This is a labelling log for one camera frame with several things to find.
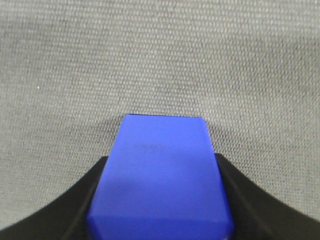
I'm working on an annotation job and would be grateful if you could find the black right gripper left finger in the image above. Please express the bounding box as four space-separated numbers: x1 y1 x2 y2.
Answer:
0 156 107 240

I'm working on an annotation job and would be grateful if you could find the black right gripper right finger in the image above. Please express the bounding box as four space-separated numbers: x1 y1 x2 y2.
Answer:
215 153 320 240

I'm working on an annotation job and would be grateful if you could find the blue plastic block part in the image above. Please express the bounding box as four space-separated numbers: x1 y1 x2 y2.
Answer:
86 114 235 240

